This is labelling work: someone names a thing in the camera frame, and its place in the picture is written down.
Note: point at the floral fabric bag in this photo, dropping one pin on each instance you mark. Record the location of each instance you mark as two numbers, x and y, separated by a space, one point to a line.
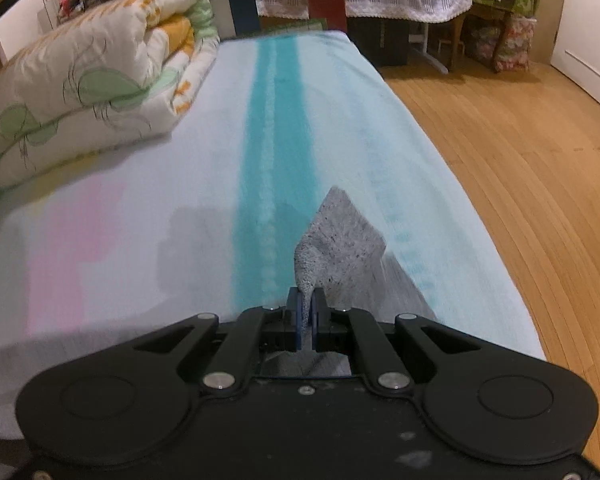
515 45

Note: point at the light green floral bedsheet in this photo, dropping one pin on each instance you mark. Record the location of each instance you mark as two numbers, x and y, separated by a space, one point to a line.
130 260

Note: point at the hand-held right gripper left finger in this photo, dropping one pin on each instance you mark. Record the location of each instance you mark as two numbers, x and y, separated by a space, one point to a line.
294 322

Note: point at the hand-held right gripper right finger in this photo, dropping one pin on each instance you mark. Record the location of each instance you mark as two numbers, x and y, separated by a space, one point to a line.
319 322

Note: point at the grey pants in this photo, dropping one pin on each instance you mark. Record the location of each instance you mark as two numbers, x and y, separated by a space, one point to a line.
340 240

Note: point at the brown cardboard sheet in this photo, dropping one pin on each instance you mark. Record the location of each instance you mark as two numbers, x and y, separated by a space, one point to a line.
550 15

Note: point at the white door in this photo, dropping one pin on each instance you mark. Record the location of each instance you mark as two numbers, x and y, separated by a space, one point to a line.
590 30

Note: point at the white pillow with green leaves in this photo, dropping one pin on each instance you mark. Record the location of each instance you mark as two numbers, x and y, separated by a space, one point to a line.
80 85

